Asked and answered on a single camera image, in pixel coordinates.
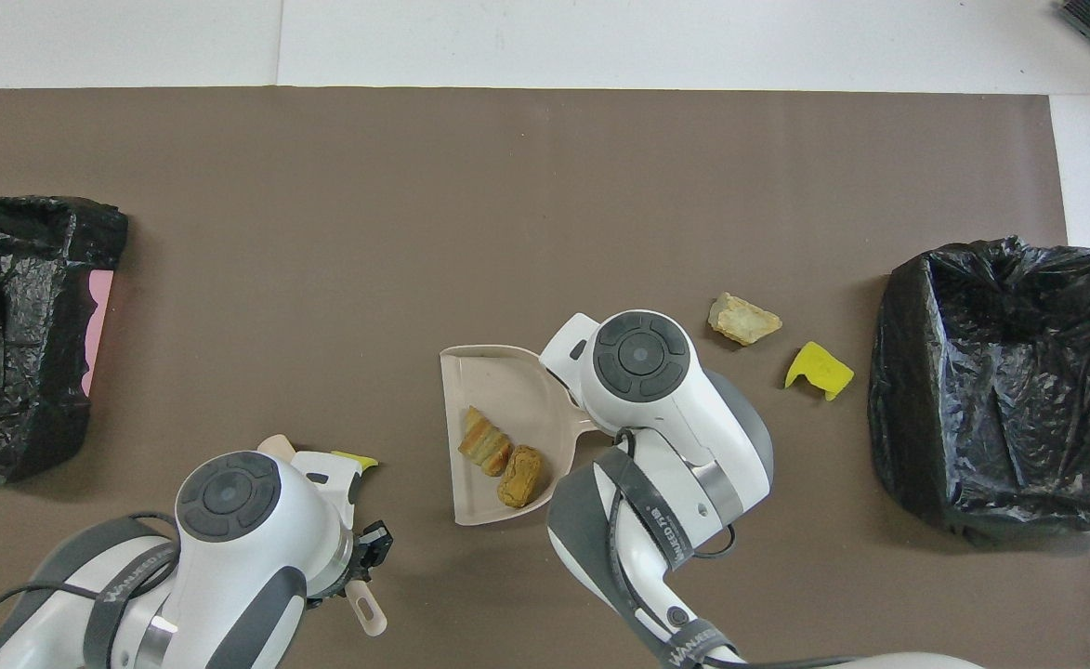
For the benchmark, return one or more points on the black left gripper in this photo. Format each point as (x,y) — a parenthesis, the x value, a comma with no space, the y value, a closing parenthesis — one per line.
(373,548)

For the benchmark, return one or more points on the beige hand brush black bristles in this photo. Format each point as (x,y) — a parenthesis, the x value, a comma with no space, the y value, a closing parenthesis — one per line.
(368,613)

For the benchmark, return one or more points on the yellow sponge green backing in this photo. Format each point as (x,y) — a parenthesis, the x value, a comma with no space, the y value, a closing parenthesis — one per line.
(359,459)

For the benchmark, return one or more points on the toy croissant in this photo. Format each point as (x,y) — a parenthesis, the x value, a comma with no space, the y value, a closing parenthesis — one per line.
(484,441)

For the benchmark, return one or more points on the brown toy bread roll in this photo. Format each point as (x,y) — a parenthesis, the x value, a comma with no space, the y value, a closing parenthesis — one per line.
(521,476)

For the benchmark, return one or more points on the beige plastic dustpan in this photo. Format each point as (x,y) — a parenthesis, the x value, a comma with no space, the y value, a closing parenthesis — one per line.
(493,381)

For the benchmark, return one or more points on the large beige rock chunk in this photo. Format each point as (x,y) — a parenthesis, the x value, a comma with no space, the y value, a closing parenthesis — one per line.
(744,319)

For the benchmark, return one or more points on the yellow notched sponge piece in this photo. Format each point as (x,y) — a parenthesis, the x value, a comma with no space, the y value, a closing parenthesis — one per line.
(819,370)

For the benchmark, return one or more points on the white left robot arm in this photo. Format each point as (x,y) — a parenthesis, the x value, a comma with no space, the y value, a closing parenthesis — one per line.
(247,539)

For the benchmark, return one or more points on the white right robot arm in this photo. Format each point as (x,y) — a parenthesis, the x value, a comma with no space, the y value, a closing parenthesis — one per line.
(656,409)

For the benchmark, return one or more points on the pink plastic bin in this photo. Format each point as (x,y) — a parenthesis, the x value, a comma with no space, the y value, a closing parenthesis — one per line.
(98,316)

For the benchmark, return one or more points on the black crumpled trash bag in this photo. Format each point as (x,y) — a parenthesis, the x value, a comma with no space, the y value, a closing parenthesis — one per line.
(6,353)

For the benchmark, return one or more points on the black bag lined trash bin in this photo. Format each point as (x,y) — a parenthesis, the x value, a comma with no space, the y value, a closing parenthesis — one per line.
(1000,418)

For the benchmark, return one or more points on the brown paper table mat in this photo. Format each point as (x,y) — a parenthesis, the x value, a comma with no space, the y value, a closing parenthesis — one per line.
(414,232)

